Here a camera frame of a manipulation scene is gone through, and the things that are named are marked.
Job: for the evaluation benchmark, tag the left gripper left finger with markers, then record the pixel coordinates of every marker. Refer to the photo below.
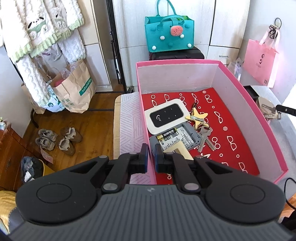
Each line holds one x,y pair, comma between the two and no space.
118,172

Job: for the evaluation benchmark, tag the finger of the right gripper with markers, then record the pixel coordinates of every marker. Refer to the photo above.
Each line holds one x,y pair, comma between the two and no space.
287,110

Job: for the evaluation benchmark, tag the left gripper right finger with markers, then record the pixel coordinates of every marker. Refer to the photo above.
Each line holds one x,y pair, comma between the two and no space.
176,165

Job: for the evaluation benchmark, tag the cream hair claw clip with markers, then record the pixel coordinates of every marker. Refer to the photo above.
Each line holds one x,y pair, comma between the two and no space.
179,148

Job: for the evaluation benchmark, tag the black gold AA battery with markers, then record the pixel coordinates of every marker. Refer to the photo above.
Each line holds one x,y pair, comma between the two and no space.
168,134

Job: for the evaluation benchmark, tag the white patterned table mat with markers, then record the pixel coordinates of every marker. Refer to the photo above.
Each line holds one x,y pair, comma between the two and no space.
133,134

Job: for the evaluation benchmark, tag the beige pink oval case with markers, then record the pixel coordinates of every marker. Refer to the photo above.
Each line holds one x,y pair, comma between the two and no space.
262,100

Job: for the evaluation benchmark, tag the grey router back with battery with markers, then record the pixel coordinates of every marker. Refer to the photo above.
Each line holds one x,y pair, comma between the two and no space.
186,133

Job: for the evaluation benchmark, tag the silver keys in box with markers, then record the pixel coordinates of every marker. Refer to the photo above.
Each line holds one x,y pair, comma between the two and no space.
204,133

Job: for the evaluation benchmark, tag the white mobile wifi router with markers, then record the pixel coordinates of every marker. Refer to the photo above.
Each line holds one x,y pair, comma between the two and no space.
165,116

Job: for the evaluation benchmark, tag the pink storage box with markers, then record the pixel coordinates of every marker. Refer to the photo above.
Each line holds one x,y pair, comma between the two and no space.
242,137

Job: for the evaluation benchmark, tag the pink paper bag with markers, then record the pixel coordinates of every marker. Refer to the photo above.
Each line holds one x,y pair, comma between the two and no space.
262,58

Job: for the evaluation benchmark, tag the furry slipper boot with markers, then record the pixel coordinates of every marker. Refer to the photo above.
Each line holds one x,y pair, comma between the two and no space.
70,133
66,146

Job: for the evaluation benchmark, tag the grey sneaker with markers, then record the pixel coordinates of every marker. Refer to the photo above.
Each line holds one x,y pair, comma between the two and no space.
45,143
48,134

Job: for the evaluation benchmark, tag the brown paper bag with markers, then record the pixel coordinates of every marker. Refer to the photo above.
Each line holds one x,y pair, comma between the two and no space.
74,87

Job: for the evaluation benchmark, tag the black suitcase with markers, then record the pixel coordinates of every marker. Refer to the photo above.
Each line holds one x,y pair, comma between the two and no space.
193,53

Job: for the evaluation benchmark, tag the wooden side cabinet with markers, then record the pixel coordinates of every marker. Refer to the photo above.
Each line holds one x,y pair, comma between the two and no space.
12,151

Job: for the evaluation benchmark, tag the teal felt tote bag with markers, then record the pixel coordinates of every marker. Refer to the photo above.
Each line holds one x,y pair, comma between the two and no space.
169,33

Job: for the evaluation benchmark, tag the white wardrobe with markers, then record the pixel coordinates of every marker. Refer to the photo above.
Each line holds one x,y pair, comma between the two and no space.
119,34

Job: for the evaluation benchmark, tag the white fleece bathrobe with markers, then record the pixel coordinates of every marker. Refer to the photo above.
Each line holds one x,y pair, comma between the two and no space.
29,28

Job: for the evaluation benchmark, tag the silver keys on ring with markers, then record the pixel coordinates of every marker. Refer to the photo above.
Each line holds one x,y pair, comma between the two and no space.
270,113

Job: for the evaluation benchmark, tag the yellow star keychain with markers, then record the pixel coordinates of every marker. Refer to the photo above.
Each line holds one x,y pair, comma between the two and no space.
197,118

